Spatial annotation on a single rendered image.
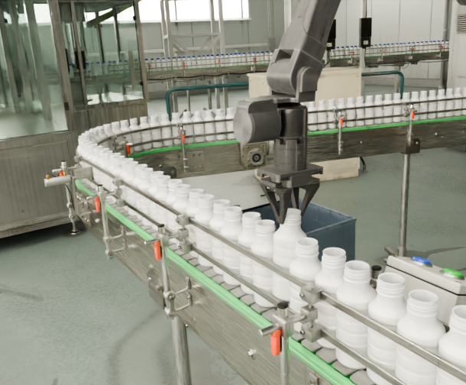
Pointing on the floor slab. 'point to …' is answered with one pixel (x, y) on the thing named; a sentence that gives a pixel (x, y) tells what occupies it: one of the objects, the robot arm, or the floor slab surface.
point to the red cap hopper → (199, 50)
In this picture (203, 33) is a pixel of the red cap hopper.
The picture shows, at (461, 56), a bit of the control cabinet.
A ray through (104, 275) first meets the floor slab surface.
